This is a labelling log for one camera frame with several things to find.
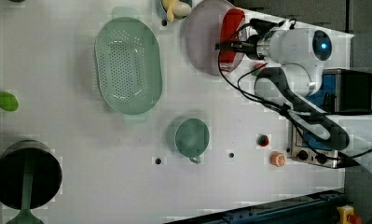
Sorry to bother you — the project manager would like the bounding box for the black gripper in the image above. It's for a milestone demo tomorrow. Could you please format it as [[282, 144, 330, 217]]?
[[214, 35, 263, 60]]

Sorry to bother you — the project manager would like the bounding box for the red ketchup bottle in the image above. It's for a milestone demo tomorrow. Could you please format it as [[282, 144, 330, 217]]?
[[219, 8, 245, 73]]

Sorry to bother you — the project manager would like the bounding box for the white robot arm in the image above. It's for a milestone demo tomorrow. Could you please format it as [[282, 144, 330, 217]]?
[[215, 29, 372, 174]]

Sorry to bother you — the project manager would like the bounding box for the round purple plate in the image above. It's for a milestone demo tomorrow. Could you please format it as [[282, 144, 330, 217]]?
[[185, 0, 246, 76]]

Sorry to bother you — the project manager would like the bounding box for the red toy strawberry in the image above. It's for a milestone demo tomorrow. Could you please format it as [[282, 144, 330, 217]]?
[[252, 63, 266, 77]]

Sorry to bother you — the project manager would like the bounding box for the yellow toy banana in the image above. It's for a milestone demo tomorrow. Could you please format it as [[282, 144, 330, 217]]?
[[161, 0, 192, 22]]

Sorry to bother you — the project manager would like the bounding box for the small blue-grey bowl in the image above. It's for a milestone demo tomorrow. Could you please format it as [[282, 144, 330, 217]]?
[[157, 0, 193, 21]]

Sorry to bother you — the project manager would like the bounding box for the green mug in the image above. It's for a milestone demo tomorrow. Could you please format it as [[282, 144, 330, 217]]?
[[166, 117, 210, 164]]

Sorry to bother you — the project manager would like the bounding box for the red green small toy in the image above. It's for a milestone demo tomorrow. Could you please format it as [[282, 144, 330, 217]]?
[[257, 134, 269, 147]]

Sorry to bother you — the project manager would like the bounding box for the green perforated colander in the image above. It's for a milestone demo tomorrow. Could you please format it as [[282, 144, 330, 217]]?
[[94, 7, 162, 122]]

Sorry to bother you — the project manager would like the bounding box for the yellow red emergency button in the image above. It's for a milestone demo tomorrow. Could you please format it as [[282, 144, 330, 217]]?
[[337, 205, 363, 224]]

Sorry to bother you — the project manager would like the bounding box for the green lime toy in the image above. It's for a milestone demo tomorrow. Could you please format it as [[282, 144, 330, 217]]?
[[0, 91, 19, 112]]

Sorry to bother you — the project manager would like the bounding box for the black pot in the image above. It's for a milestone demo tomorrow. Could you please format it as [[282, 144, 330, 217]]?
[[0, 140, 62, 210]]

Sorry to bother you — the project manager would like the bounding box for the green ladle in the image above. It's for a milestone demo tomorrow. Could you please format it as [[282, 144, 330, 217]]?
[[6, 153, 44, 224]]

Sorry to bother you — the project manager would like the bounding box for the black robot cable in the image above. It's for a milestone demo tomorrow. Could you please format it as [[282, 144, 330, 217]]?
[[217, 18, 372, 161]]

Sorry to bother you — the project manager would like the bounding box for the blue metal rail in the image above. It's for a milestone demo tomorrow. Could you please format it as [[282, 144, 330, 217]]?
[[164, 190, 347, 224]]

